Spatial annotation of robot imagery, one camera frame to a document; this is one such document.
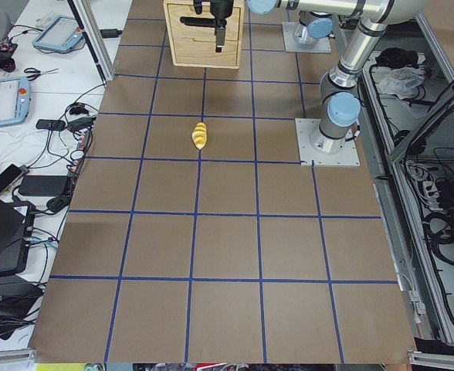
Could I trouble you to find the blue teach pendant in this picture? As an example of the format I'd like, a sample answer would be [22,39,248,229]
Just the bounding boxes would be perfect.
[32,15,83,53]
[0,77,31,127]

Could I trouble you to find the aluminium frame post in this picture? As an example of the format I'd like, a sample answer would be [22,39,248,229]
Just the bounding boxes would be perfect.
[67,0,115,84]

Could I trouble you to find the yellow toy bread roll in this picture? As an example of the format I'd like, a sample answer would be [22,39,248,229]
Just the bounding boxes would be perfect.
[191,122,208,150]

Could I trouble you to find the black power brick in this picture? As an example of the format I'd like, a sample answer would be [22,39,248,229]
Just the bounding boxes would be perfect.
[19,175,69,196]

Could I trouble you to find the black scissors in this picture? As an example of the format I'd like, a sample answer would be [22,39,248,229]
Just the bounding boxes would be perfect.
[23,67,59,81]

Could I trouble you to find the black laptop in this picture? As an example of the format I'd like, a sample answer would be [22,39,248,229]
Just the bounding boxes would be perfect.
[0,200,35,277]

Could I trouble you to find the blue teach pendant far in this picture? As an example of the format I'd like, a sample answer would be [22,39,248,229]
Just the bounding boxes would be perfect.
[32,15,83,53]

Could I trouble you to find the brown paper table mat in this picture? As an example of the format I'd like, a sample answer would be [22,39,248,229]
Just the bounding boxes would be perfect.
[30,1,414,364]

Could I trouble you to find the black smartphone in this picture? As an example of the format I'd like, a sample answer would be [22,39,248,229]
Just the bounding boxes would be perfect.
[0,164,24,195]

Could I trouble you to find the light wooden drawer cabinet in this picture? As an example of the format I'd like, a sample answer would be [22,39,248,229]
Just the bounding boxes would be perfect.
[163,1,244,69]

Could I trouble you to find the white crumpled cloth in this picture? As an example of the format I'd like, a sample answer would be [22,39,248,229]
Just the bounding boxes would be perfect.
[377,67,425,99]

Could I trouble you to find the blue teach pendant near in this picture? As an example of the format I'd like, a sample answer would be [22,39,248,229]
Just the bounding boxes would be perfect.
[0,77,31,127]

